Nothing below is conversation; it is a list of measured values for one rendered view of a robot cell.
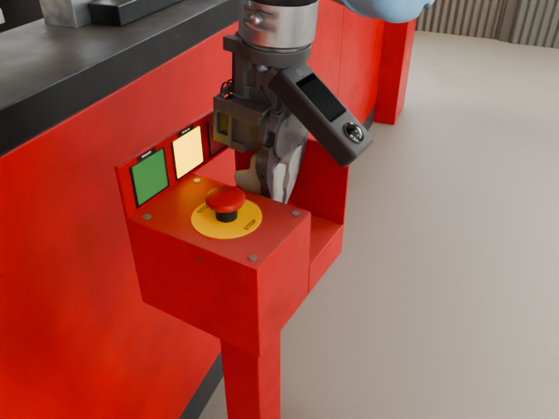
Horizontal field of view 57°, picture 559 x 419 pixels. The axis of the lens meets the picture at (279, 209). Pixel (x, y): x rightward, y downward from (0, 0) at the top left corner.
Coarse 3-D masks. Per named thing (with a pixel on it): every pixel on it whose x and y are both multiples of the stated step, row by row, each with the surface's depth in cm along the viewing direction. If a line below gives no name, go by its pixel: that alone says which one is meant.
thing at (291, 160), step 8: (296, 152) 59; (280, 160) 59; (288, 160) 58; (296, 160) 60; (288, 168) 59; (296, 168) 61; (288, 176) 60; (296, 176) 62; (288, 184) 60; (288, 192) 61
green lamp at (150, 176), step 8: (160, 152) 53; (144, 160) 52; (152, 160) 53; (160, 160) 54; (136, 168) 51; (144, 168) 52; (152, 168) 53; (160, 168) 54; (136, 176) 51; (144, 176) 52; (152, 176) 53; (160, 176) 54; (136, 184) 52; (144, 184) 53; (152, 184) 54; (160, 184) 55; (136, 192) 52; (144, 192) 53; (152, 192) 54; (144, 200) 53
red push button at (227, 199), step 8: (208, 192) 52; (216, 192) 51; (224, 192) 51; (232, 192) 51; (240, 192) 51; (208, 200) 50; (216, 200) 50; (224, 200) 50; (232, 200) 50; (240, 200) 50; (216, 208) 50; (224, 208) 50; (232, 208) 50; (216, 216) 52; (224, 216) 51; (232, 216) 52
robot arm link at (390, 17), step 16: (336, 0) 40; (352, 0) 37; (368, 0) 36; (384, 0) 35; (400, 0) 36; (416, 0) 37; (432, 0) 38; (368, 16) 39; (384, 16) 36; (400, 16) 37; (416, 16) 38
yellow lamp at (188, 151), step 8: (184, 136) 56; (192, 136) 57; (176, 144) 55; (184, 144) 56; (192, 144) 58; (200, 144) 59; (176, 152) 56; (184, 152) 57; (192, 152) 58; (200, 152) 60; (176, 160) 56; (184, 160) 57; (192, 160) 59; (200, 160) 60; (176, 168) 57; (184, 168) 58; (192, 168) 59
